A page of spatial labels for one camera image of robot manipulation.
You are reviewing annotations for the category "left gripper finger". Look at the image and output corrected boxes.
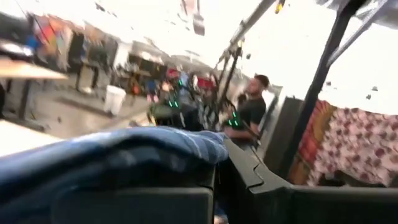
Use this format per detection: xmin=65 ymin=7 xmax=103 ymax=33
xmin=223 ymin=139 xmax=293 ymax=224

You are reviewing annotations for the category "blue plaid shirt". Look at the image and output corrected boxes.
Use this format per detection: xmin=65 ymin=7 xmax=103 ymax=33
xmin=0 ymin=126 xmax=230 ymax=224

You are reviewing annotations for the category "black panel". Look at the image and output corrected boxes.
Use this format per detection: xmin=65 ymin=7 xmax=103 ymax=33
xmin=262 ymin=96 xmax=305 ymax=177

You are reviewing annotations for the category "person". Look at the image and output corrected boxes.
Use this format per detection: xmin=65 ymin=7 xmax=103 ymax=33
xmin=223 ymin=73 xmax=271 ymax=146

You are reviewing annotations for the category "floral patterned cloth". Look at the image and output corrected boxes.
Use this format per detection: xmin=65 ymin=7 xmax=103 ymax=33
xmin=287 ymin=99 xmax=398 ymax=189

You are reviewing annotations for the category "white bin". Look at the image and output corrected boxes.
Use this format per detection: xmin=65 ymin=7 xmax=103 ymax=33
xmin=103 ymin=85 xmax=127 ymax=116

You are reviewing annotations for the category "light wooden table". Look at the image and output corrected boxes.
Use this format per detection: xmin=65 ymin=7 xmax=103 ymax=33
xmin=0 ymin=57 xmax=68 ymax=80

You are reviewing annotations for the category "black frame post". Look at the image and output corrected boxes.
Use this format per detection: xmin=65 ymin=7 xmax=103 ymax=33
xmin=278 ymin=0 xmax=369 ymax=180

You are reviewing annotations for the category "grey metal rail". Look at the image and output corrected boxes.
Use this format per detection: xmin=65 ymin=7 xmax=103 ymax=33
xmin=326 ymin=0 xmax=398 ymax=67
xmin=217 ymin=0 xmax=277 ymax=65

